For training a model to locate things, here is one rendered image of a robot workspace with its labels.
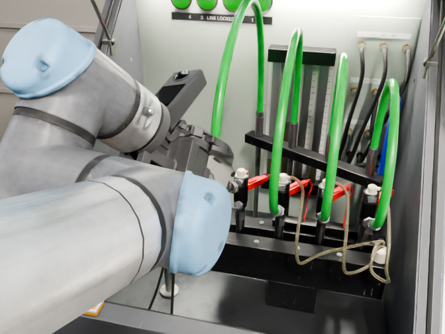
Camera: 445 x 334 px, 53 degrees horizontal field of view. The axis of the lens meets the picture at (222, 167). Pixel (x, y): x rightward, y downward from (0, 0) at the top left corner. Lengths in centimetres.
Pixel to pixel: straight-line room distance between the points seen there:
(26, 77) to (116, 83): 8
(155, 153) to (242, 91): 60
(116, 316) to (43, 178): 48
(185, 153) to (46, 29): 22
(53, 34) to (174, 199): 18
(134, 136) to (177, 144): 9
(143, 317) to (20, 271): 61
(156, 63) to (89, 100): 72
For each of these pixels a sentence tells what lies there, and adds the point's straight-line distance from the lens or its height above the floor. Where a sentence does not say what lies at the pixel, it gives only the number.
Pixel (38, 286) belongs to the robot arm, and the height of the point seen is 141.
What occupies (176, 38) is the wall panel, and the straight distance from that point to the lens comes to 109.
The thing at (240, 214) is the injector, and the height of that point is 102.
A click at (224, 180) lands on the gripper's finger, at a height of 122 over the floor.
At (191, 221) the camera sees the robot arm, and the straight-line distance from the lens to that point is 31.
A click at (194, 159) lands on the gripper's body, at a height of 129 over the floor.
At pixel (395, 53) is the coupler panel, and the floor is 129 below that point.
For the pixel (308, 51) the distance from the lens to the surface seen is 99.
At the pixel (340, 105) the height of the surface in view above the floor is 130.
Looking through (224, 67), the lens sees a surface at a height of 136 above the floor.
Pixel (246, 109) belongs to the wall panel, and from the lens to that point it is 110.
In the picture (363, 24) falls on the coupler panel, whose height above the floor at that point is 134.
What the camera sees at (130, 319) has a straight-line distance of 81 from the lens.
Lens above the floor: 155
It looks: 30 degrees down
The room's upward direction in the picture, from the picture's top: straight up
